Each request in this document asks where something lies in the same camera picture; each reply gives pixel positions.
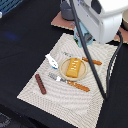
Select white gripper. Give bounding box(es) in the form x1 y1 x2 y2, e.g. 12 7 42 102
69 0 122 44

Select yellow toy bread loaf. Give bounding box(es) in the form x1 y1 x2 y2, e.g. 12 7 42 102
66 58 81 78

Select beige woven placemat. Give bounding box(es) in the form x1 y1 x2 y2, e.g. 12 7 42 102
16 32 120 128

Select black cable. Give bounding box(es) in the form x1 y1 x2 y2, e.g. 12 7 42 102
68 0 124 100

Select wooden handled fork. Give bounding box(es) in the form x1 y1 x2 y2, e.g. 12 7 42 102
48 73 90 92

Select light blue cup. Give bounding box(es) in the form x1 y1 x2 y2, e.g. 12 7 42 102
74 24 93 48

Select wooden handled knife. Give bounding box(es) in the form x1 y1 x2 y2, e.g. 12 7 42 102
61 50 103 66

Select beige round plate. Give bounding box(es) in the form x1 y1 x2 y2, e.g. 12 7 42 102
59 58 87 81

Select beige bowl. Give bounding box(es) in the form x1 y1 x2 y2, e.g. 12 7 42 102
123 9 128 30

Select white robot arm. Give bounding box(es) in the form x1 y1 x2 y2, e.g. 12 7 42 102
68 0 128 44

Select dark grey pot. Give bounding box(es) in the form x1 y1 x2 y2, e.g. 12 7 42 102
60 0 74 21

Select brown toy sausage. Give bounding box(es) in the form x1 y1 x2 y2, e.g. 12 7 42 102
35 74 46 94

